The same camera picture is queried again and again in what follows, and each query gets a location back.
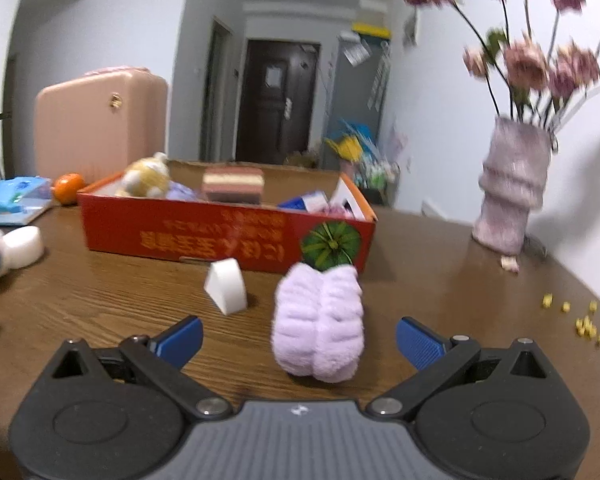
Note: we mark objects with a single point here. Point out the purple wall decoration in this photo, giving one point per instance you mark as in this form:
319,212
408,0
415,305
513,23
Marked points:
399,142

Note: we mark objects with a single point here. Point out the pink textured vase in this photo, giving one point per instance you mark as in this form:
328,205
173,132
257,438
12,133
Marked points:
512,185

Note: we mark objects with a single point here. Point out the blue and white packet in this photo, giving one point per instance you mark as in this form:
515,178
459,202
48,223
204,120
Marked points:
305,202

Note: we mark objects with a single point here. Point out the orange fruit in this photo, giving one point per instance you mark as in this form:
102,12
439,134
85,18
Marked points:
69,189

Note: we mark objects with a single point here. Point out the purple towel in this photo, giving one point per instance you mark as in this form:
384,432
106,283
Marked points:
320,325

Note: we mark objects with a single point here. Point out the fallen pink petals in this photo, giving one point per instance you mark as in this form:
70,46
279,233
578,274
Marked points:
509,263

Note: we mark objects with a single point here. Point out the red cardboard box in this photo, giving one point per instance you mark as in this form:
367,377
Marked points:
205,232

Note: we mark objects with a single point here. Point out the white sponge block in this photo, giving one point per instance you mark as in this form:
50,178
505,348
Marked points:
226,287

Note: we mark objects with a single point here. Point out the grey refrigerator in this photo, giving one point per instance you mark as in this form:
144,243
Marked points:
352,95

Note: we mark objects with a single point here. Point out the bunch of dried pink roses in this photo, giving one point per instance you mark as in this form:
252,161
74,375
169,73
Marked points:
530,60

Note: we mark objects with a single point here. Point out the yellow and black box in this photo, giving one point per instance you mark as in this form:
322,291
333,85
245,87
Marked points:
372,30

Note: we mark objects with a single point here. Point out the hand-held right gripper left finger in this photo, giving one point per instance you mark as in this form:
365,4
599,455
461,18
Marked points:
180,340

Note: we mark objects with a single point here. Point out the striped cake sponge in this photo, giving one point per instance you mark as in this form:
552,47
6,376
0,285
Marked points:
232,186

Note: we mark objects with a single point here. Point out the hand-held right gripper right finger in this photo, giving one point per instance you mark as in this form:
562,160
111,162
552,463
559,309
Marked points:
417,342

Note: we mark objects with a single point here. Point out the metal storage cart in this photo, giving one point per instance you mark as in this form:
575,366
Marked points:
377,177

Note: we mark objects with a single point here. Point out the dark side door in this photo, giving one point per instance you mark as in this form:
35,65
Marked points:
215,90

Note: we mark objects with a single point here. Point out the blue plastic toy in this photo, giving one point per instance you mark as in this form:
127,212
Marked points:
362,132

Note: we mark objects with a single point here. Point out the brown cardboard box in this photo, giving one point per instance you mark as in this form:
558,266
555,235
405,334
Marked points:
302,158

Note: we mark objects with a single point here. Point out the yellow plastic toy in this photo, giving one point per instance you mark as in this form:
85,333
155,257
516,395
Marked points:
347,147

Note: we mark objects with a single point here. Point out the scattered yellow crumbs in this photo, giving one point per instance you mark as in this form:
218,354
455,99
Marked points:
587,325

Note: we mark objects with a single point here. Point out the paper notice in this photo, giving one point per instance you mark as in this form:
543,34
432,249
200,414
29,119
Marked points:
273,76

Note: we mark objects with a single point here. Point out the white electrical panel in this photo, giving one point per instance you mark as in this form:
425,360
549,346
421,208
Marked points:
410,29

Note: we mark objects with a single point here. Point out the white flat board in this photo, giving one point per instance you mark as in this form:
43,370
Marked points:
445,210

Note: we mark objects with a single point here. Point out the dark brown entrance door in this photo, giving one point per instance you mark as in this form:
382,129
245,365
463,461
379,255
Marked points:
275,105

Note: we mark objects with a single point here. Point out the yellow plush toy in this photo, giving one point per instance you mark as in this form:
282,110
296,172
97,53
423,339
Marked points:
142,177

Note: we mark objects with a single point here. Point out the pink suitcase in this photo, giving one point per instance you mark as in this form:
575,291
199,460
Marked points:
95,125

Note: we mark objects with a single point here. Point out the blue wipes packet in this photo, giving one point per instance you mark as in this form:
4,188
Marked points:
12,194

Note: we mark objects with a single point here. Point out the clear plastic bag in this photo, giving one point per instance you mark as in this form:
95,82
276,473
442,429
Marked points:
357,52

